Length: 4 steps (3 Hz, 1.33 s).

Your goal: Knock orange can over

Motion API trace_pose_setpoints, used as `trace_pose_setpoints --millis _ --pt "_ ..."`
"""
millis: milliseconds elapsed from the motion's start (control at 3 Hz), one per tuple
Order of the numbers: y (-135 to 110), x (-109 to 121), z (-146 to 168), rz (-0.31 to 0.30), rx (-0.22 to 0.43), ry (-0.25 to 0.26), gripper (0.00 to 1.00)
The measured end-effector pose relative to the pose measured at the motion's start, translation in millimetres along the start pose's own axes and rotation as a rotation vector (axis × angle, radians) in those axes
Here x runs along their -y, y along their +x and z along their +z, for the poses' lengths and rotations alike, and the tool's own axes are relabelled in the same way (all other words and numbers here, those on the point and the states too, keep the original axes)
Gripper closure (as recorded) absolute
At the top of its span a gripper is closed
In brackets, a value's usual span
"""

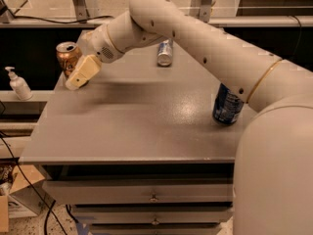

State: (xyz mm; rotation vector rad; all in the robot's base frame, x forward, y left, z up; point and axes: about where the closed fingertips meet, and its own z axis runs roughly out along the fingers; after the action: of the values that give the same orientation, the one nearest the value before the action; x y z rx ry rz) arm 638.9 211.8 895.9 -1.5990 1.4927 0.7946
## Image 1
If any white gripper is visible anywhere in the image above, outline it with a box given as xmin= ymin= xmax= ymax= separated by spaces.
xmin=66 ymin=25 xmax=115 ymax=90

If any orange soda can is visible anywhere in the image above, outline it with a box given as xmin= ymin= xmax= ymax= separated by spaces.
xmin=56 ymin=41 xmax=82 ymax=78

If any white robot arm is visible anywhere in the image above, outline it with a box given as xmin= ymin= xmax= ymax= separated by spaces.
xmin=66 ymin=0 xmax=313 ymax=235

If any silver blue can lying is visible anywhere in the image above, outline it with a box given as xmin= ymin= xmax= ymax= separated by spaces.
xmin=157 ymin=39 xmax=173 ymax=67

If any dark blue soda can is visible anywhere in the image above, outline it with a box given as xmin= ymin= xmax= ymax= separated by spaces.
xmin=212 ymin=83 xmax=244 ymax=125

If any white pump bottle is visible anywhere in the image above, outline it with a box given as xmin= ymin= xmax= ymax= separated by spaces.
xmin=5 ymin=67 xmax=32 ymax=101

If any grey drawer cabinet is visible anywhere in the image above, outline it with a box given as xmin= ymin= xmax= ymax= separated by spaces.
xmin=21 ymin=47 xmax=254 ymax=235

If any cardboard box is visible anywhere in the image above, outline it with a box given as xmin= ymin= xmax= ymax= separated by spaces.
xmin=0 ymin=165 xmax=45 ymax=232

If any top drawer knob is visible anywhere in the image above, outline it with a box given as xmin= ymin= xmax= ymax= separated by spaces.
xmin=150 ymin=195 xmax=159 ymax=203

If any drawer knob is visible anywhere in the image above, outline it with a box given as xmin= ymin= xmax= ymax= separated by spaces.
xmin=150 ymin=195 xmax=159 ymax=203
xmin=152 ymin=218 xmax=159 ymax=226

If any black cable on shelf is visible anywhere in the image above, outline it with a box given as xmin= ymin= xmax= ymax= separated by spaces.
xmin=13 ymin=15 xmax=113 ymax=25

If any black cable on floor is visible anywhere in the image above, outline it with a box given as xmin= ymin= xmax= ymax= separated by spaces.
xmin=0 ymin=132 xmax=69 ymax=235

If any grey metal frame rail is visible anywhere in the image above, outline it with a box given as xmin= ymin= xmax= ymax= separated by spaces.
xmin=0 ymin=16 xmax=313 ymax=28

